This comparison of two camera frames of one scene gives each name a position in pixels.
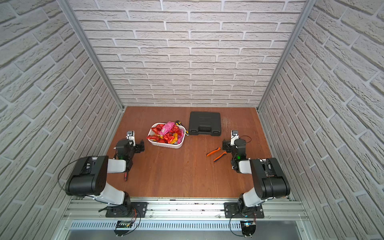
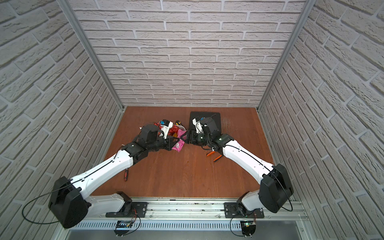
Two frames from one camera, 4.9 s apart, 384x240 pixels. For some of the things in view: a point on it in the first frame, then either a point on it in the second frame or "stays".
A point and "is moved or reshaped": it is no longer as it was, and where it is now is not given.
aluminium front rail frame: x=183 y=214 stays
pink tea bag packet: x=166 y=128 is moved or reshaped
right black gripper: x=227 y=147 → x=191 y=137
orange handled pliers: x=218 y=149 stays
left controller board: x=122 y=227 stays
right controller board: x=248 y=227 stays
